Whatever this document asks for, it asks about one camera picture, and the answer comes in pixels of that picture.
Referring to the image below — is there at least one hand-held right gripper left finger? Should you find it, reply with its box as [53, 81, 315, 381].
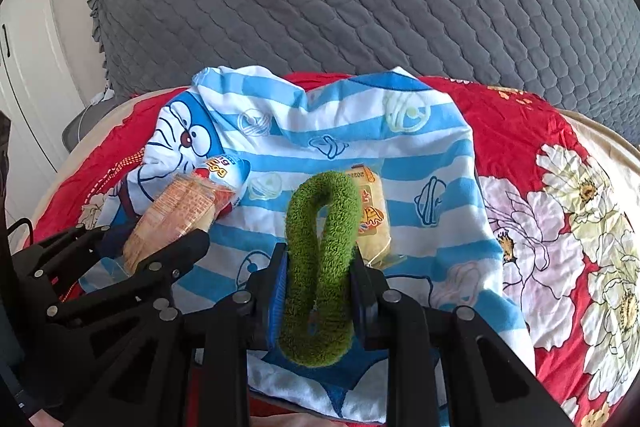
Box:
[67, 242, 291, 427]

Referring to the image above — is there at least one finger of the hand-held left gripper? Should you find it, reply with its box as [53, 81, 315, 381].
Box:
[45, 229, 211, 314]
[14, 224, 109, 281]

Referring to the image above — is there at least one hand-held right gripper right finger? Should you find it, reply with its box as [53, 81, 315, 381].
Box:
[350, 247, 573, 427]

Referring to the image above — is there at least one orange snack packet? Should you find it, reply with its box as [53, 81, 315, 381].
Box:
[85, 172, 236, 291]

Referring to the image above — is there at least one green fuzzy hair ring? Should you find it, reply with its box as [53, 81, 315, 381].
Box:
[278, 171, 362, 366]

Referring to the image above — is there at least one yellow snack packet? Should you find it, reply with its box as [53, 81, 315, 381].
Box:
[344, 162, 402, 269]

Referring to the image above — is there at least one grey bedside table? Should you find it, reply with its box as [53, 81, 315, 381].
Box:
[62, 99, 117, 154]

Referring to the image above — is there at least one white wardrobe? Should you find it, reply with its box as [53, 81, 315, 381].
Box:
[0, 0, 109, 228]

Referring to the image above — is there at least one blue striped cartoon blanket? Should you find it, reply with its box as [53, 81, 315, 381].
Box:
[95, 66, 536, 425]

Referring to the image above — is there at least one red floral bedsheet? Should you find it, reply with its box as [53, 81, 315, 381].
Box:
[30, 74, 637, 427]

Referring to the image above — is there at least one black cable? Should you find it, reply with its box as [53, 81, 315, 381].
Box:
[7, 217, 35, 239]

